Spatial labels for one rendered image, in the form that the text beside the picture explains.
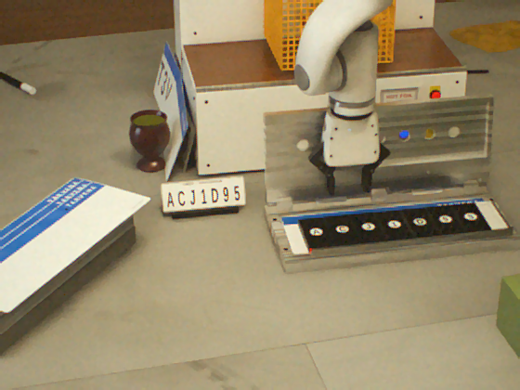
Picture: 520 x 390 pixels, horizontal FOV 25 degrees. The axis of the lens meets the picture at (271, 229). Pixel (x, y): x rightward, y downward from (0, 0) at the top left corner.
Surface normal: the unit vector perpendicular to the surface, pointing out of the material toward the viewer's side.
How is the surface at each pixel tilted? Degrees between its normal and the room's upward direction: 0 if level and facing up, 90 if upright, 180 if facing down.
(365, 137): 90
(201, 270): 0
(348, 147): 90
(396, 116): 83
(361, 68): 90
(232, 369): 0
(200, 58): 0
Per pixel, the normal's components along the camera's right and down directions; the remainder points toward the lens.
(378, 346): 0.00, -0.85
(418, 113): 0.18, 0.41
